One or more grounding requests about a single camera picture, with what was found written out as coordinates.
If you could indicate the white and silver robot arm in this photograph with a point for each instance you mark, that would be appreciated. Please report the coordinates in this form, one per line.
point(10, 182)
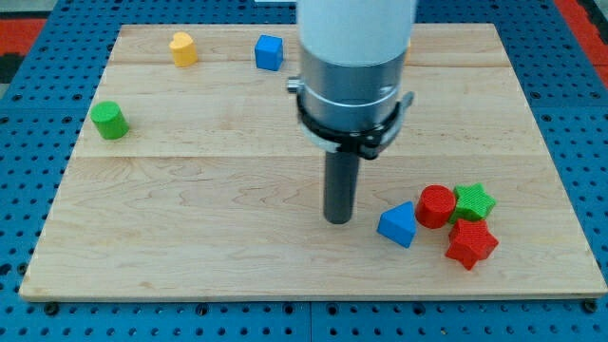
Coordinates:
point(352, 55)

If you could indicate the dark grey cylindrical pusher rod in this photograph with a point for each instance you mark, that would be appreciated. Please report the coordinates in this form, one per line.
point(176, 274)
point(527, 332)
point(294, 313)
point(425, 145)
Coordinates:
point(341, 172)

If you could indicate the blue triangle block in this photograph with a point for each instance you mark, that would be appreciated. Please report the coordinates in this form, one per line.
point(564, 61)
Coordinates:
point(398, 224)

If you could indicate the light wooden board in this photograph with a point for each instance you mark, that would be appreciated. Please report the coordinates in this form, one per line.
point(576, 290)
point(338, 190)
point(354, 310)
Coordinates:
point(215, 195)

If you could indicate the blue cube block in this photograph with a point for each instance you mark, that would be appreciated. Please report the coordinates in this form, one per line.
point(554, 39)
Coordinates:
point(269, 52)

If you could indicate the red cylinder block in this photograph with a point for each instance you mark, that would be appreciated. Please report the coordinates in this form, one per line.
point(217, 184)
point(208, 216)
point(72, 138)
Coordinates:
point(435, 206)

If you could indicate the yellow heart block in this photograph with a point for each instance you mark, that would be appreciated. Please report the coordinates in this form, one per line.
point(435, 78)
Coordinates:
point(183, 49)

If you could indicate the green star block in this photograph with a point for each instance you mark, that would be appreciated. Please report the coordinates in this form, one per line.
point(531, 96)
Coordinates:
point(472, 203)

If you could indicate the red star block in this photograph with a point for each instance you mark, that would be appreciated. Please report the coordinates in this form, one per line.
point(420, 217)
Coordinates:
point(470, 242)

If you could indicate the green cylinder block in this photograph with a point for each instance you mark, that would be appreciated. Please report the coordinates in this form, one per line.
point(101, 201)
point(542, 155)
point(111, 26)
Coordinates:
point(109, 120)

